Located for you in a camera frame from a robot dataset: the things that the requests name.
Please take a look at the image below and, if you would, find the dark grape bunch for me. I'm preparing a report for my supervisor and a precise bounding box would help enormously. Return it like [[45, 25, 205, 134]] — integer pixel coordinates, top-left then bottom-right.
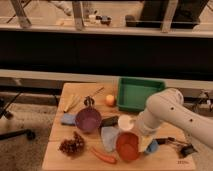
[[59, 132, 85, 156]]

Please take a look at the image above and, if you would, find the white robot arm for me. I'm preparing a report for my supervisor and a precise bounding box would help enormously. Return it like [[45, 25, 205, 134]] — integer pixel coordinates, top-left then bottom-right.
[[135, 88, 213, 149]]

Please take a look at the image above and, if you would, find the red bowl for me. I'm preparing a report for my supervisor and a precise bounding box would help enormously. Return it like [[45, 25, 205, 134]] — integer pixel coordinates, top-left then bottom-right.
[[116, 132, 139, 162]]

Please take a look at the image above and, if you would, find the purple bowl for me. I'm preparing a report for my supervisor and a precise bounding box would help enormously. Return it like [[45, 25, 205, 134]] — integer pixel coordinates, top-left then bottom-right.
[[75, 107, 102, 133]]

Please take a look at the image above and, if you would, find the blue small cup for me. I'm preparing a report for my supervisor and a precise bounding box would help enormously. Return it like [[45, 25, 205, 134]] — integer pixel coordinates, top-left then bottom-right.
[[145, 140, 158, 154]]

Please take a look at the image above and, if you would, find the white cup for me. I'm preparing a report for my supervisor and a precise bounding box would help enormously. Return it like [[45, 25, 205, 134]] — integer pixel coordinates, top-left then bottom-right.
[[118, 115, 134, 131]]

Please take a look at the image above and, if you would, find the light blue cloth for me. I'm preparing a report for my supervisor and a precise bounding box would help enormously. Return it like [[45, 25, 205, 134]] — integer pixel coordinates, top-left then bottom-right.
[[101, 127, 119, 152]]

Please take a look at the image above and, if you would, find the black rectangular block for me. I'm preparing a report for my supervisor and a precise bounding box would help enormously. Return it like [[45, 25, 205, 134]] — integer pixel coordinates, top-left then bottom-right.
[[101, 116, 118, 127]]

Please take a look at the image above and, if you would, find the orange carrot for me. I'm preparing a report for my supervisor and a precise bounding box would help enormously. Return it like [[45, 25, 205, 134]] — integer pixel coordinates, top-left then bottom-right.
[[91, 148, 117, 164]]

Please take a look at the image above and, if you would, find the green plastic tray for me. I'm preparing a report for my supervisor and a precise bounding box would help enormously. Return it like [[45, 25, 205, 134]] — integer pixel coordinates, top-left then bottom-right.
[[117, 77, 165, 112]]

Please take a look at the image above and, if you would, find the orange ball fruit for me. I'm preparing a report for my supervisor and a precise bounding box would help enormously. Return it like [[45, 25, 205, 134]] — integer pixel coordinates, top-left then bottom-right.
[[105, 94, 116, 106]]

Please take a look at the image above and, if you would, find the blue sponge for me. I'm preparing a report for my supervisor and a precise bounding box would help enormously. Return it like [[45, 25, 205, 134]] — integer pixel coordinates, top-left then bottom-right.
[[61, 113, 76, 125]]

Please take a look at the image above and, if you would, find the wooden stick utensil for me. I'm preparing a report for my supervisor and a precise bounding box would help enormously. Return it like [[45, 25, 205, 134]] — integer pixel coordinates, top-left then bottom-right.
[[64, 94, 80, 112]]

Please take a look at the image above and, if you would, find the black chair base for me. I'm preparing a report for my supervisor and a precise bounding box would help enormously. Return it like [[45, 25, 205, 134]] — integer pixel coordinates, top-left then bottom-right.
[[0, 93, 36, 141]]

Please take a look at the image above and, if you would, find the black tool with cables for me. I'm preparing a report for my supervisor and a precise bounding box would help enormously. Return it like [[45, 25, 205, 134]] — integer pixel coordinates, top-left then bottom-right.
[[156, 137, 197, 158]]

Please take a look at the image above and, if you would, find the metal whisk wooden handle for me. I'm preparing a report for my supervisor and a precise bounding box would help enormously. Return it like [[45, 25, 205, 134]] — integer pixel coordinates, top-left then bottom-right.
[[84, 87, 103, 107]]

